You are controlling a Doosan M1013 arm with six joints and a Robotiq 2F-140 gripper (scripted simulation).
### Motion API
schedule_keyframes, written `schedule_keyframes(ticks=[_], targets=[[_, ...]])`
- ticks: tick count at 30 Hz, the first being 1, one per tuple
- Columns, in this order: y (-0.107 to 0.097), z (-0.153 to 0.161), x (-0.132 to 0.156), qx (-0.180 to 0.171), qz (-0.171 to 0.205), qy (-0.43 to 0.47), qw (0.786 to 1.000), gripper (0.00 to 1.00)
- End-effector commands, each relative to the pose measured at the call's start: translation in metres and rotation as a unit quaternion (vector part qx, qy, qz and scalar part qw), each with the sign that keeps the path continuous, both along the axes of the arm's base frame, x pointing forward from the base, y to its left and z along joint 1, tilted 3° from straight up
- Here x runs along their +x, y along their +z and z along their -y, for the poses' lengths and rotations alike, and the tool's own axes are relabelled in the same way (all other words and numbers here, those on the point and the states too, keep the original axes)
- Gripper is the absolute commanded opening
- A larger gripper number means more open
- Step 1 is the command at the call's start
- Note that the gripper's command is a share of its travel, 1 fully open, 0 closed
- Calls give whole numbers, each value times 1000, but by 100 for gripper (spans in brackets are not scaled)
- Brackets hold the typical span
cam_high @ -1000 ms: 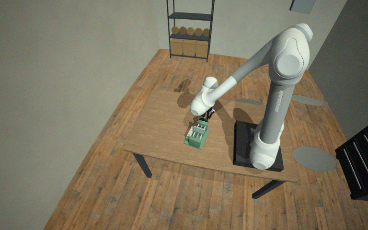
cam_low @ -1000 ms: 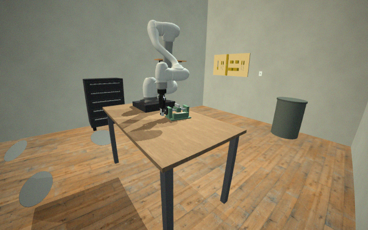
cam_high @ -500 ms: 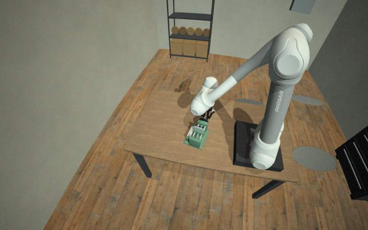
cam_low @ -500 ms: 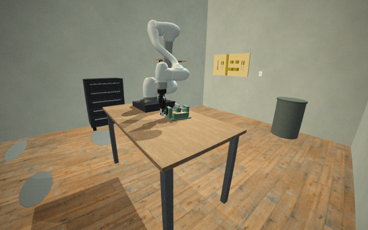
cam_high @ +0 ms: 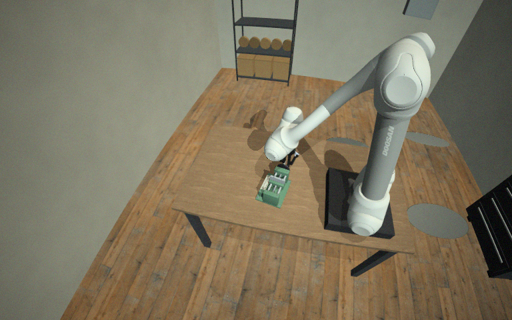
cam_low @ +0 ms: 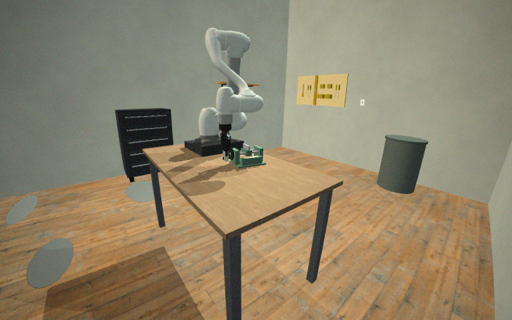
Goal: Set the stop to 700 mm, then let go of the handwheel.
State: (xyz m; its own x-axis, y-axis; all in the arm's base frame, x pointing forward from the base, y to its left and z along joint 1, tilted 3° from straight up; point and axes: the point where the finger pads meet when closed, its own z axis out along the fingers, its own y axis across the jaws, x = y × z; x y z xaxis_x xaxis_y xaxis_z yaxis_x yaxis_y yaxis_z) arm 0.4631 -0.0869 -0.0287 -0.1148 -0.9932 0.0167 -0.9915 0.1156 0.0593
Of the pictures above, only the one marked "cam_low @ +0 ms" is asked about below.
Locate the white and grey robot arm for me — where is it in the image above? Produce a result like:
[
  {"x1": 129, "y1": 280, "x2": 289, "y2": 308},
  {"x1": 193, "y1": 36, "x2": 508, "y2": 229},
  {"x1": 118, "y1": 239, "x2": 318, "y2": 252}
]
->
[{"x1": 194, "y1": 28, "x2": 263, "y2": 143}]

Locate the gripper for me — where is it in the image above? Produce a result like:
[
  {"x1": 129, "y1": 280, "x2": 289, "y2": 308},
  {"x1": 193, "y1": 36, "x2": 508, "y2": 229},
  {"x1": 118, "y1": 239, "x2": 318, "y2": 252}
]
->
[{"x1": 219, "y1": 124, "x2": 231, "y2": 161}]

